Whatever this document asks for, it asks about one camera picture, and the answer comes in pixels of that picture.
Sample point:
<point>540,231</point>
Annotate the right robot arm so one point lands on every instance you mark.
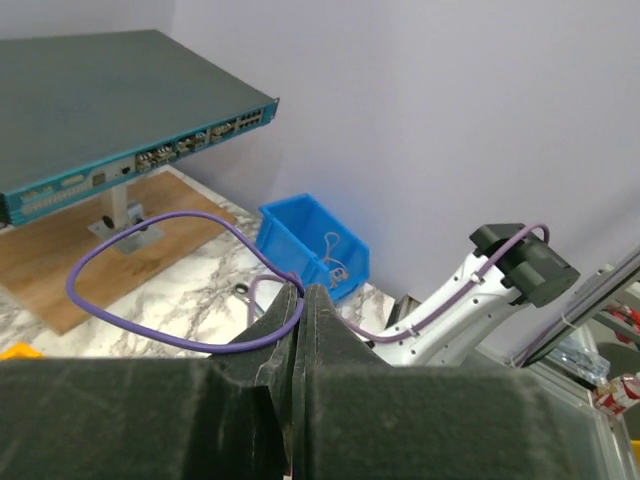
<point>510,268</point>

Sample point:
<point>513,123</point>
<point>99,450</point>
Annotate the aluminium frame rail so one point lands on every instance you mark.
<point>592,296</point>

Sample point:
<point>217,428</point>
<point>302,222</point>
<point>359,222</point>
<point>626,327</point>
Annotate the brown wooden board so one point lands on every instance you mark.
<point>37,258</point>

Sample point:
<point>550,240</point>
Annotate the grey network switch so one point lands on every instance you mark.
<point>81,114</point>

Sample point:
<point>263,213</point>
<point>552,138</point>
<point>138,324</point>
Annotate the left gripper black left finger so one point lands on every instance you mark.
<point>217,417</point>

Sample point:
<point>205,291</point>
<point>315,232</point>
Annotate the silver ratchet wrench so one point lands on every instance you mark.
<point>240,290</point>

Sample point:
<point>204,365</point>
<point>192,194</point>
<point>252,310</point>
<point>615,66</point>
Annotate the grey metal stand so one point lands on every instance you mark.
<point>119,213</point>

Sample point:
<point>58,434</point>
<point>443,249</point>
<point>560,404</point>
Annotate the blue plastic bin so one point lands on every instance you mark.
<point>298,234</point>

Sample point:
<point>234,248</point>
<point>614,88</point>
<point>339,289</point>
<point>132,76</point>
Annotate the yellow plastic bin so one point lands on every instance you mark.
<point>20,351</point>

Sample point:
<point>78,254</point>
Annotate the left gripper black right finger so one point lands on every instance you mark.
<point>356,417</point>

